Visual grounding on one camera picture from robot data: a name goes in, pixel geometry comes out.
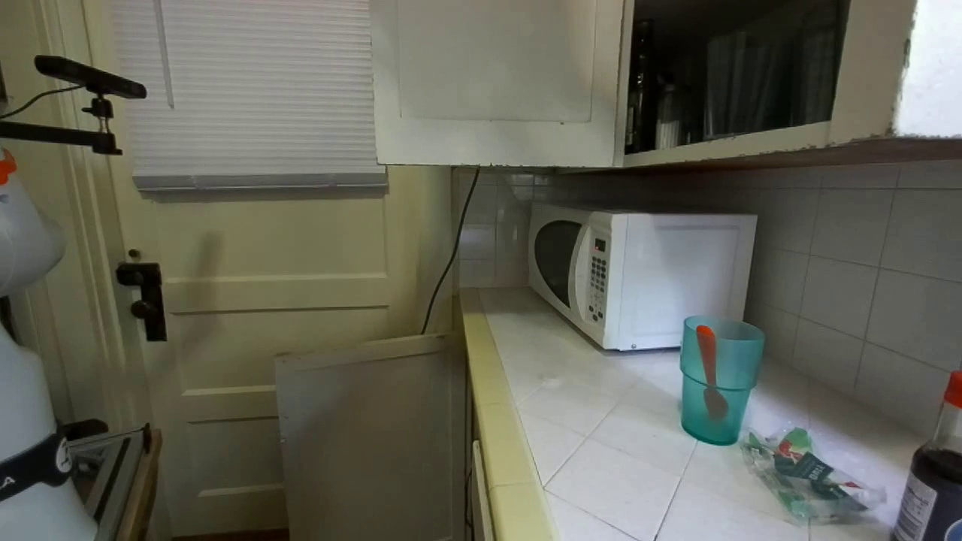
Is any cream cupboard door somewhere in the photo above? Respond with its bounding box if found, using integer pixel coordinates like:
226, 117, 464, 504
369, 0, 638, 171

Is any grey robot base cart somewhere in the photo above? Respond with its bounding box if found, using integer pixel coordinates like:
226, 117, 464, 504
56, 420, 167, 541

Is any teal plastic cup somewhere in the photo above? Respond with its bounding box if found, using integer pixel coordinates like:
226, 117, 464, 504
680, 316, 770, 449

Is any white microwave oven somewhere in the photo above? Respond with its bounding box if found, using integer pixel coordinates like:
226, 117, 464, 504
526, 200, 760, 354

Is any cream panel door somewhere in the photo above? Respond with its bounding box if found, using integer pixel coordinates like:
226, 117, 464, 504
84, 0, 453, 537

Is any small white bottle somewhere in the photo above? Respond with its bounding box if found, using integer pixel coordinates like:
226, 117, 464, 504
656, 83, 687, 149

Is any dark glass bottle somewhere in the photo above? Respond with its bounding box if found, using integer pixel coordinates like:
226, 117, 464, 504
627, 19, 659, 156

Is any orange plastic spoon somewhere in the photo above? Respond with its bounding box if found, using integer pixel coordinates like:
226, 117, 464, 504
696, 322, 731, 423

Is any white door blind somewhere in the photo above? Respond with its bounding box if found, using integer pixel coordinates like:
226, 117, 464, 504
109, 0, 387, 196

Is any clear drinking glass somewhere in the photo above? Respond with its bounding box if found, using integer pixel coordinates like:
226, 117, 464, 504
701, 33, 751, 138
796, 27, 843, 129
747, 30, 803, 133

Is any crumpled green plastic wrapper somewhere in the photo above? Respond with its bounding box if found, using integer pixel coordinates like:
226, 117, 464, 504
739, 426, 891, 528

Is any bright window with blind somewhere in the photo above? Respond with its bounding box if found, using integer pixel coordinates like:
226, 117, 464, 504
892, 0, 962, 140

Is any dark sauce bottle red cap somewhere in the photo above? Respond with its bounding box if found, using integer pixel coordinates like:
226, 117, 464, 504
891, 368, 962, 541

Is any black power cable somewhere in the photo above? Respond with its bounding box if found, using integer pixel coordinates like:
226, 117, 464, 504
419, 164, 484, 338

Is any black camera on mount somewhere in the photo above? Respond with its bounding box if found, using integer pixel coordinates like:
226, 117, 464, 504
0, 55, 151, 160

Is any cream wall cupboard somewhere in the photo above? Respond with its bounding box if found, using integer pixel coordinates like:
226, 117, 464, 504
619, 0, 920, 173

